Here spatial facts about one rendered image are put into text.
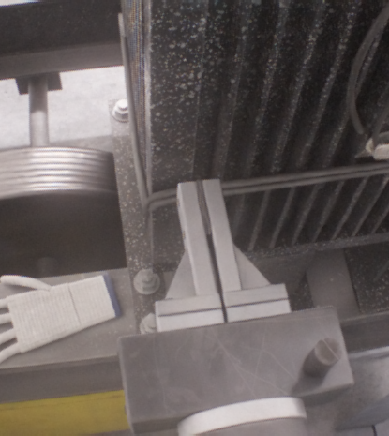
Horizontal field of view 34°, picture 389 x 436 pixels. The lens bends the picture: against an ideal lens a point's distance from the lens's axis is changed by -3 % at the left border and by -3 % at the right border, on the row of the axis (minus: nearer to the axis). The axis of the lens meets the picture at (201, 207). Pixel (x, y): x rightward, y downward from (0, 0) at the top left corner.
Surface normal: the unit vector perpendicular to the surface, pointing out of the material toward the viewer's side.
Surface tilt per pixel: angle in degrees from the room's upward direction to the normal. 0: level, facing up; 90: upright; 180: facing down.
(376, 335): 0
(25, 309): 0
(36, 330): 0
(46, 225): 90
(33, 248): 90
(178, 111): 90
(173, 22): 90
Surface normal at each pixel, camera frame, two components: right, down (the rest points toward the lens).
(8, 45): 0.17, 0.87
